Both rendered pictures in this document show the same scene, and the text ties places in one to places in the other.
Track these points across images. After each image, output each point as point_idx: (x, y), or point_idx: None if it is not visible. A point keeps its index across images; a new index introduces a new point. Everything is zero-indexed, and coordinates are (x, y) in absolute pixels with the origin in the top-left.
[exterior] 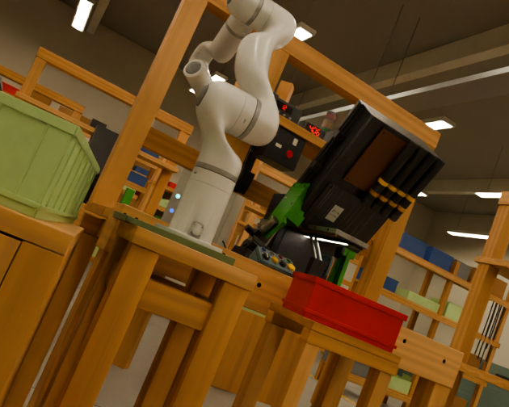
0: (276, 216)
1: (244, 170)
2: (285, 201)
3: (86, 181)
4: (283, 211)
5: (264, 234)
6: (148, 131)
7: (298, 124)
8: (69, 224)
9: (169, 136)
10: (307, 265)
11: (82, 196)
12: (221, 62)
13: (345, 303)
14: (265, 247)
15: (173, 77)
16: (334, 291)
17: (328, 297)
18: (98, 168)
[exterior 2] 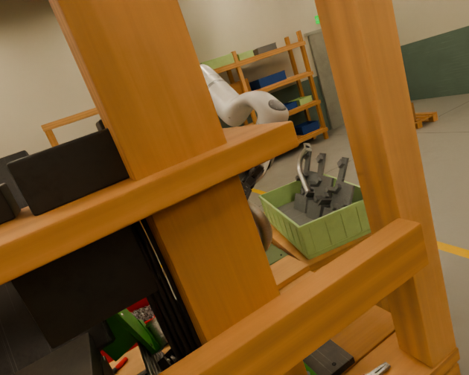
0: (143, 330)
1: (179, 323)
2: (125, 315)
3: (289, 227)
4: (135, 321)
5: (163, 347)
6: (369, 224)
7: (6, 197)
8: (298, 251)
9: (362, 241)
10: (110, 370)
11: (296, 238)
12: (233, 126)
13: (133, 309)
14: (164, 354)
15: (343, 117)
16: (141, 300)
17: (146, 304)
18: (293, 225)
